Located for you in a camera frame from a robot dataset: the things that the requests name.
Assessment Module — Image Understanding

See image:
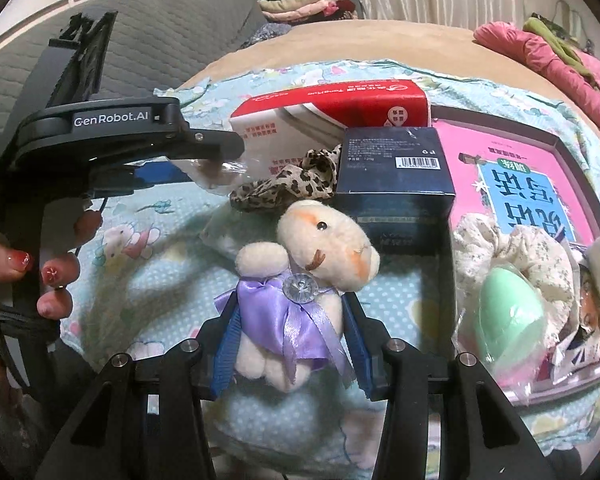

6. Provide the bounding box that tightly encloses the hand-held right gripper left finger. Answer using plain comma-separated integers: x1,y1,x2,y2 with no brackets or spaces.
27,302,247,480

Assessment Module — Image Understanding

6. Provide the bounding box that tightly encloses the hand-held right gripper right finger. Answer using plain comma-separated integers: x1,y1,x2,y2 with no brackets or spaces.
342,294,546,480

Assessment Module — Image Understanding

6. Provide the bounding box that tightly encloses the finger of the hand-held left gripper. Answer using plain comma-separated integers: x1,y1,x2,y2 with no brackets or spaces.
87,162,197,197
179,129,246,162

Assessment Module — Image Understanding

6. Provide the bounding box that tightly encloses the clear plastic packet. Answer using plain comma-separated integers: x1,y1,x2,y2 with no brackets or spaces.
172,156,251,261

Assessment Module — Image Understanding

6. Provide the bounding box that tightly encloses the cream plush bear purple bow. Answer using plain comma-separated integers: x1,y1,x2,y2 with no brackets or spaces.
235,200,381,393

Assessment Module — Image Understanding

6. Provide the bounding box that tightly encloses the white floral scrunchie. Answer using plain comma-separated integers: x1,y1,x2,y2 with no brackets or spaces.
452,212,578,328

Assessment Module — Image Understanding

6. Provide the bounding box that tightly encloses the pink printed tray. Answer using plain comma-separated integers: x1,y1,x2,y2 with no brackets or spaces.
427,117,600,406

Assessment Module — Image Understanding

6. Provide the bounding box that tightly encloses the person's left hand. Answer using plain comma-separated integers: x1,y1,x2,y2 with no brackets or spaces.
0,207,103,356

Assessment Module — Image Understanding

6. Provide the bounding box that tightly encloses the pale blue cartoon printed blanket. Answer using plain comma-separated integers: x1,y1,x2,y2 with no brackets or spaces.
55,62,600,480

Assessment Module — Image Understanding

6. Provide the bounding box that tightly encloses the leopard print scrunchie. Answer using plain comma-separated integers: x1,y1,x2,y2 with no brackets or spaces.
229,144,343,211

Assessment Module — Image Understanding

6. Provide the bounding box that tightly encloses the dark patterned cloth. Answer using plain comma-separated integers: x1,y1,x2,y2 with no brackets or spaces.
242,22,287,51

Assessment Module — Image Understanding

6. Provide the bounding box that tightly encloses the grey quilted headboard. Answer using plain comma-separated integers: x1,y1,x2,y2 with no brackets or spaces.
0,0,268,156

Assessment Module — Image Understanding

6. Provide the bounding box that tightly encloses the red white tissue pack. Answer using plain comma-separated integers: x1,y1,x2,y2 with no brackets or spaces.
229,79,432,196

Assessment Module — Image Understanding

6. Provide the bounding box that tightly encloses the green egg sponge packet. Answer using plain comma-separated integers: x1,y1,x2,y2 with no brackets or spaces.
452,260,556,406

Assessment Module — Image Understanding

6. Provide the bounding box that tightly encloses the dark blue box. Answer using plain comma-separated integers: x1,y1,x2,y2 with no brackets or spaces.
336,126,456,256

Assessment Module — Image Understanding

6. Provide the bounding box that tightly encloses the beige bed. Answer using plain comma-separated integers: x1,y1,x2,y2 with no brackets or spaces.
180,20,600,161

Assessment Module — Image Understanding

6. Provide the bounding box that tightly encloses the printed face packet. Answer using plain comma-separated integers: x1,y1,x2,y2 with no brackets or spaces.
550,245,600,386

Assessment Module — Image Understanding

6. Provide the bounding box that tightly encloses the pink quilt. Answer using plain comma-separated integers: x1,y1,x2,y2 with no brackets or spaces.
472,21,600,148

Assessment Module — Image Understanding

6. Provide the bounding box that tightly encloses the green cloth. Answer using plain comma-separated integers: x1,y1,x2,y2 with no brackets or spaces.
522,16,593,83

